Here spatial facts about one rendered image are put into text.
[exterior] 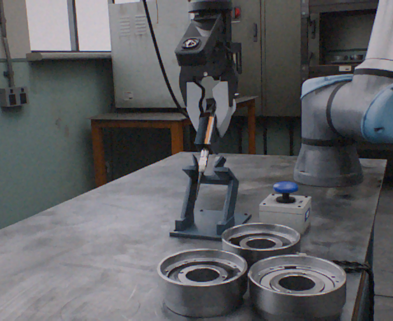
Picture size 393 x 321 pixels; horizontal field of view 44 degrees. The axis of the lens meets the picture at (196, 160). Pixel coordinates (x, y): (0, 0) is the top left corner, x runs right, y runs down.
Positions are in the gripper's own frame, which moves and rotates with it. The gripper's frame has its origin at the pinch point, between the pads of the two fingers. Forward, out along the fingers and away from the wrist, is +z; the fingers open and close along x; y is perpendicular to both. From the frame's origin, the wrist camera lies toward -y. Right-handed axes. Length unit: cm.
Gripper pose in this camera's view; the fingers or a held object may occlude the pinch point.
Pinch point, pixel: (209, 130)
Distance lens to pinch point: 80.3
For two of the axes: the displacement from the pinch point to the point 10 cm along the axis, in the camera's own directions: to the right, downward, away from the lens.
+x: -9.2, -0.4, 3.8
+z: 0.4, 9.8, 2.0
